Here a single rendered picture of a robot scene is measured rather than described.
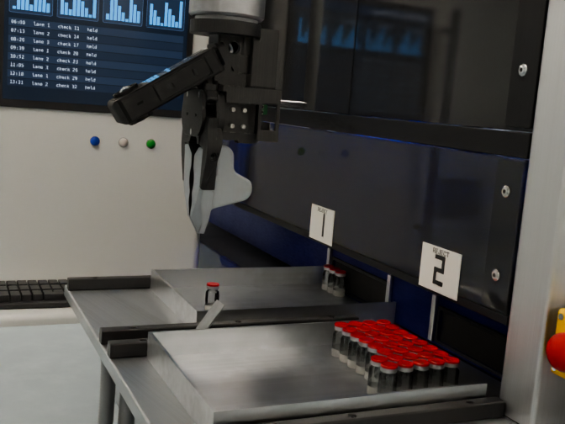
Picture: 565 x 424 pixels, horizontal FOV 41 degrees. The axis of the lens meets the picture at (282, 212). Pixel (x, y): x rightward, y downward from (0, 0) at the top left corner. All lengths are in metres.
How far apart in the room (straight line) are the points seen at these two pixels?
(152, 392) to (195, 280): 0.49
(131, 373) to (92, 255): 0.75
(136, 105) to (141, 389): 0.35
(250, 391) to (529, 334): 0.33
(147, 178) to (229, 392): 0.85
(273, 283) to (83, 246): 0.46
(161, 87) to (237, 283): 0.72
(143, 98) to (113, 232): 0.98
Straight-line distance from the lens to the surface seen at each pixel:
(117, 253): 1.70
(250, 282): 1.41
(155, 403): 0.88
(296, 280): 1.45
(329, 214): 1.28
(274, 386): 0.94
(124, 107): 0.73
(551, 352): 0.83
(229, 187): 0.76
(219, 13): 0.74
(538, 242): 0.88
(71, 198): 1.66
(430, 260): 1.04
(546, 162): 0.88
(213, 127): 0.73
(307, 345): 1.10
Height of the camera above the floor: 1.22
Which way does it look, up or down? 8 degrees down
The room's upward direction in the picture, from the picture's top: 5 degrees clockwise
